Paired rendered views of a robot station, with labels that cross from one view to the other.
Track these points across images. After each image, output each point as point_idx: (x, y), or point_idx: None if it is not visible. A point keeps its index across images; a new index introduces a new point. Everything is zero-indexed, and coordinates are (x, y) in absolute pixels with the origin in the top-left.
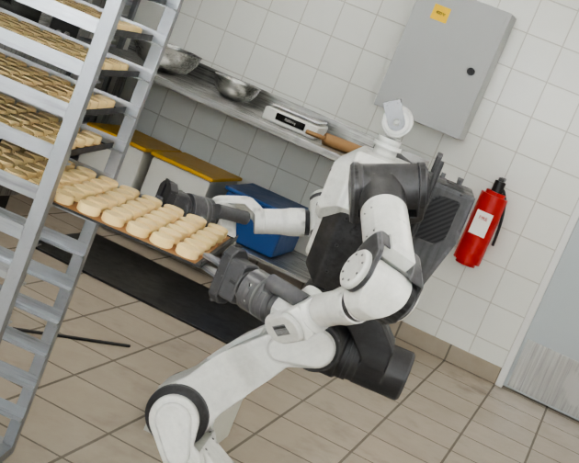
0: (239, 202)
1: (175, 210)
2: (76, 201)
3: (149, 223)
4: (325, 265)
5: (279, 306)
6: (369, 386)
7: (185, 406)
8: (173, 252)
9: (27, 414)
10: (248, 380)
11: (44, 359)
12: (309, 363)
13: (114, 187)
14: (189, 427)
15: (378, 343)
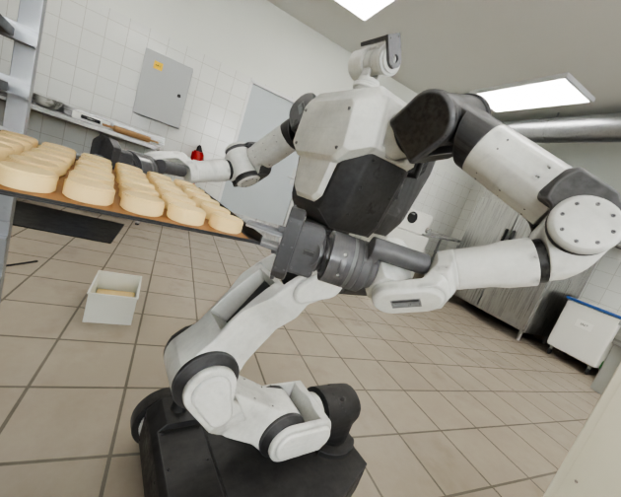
0: (172, 157)
1: (134, 169)
2: None
3: (148, 190)
4: (347, 208)
5: (392, 274)
6: (354, 293)
7: (222, 375)
8: (212, 229)
9: None
10: (271, 324)
11: None
12: (327, 296)
13: (34, 145)
14: (231, 390)
15: None
